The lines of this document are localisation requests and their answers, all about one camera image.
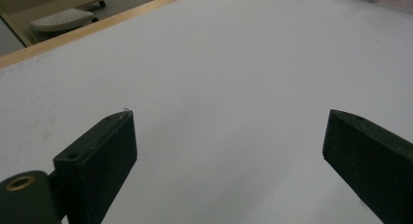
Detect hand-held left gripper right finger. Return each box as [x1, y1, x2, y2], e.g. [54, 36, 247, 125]
[321, 108, 413, 224]

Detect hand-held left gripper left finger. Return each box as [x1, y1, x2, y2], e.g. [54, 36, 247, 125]
[53, 109, 138, 224]

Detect low wheeled footrest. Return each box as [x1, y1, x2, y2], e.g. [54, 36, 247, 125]
[28, 0, 107, 34]

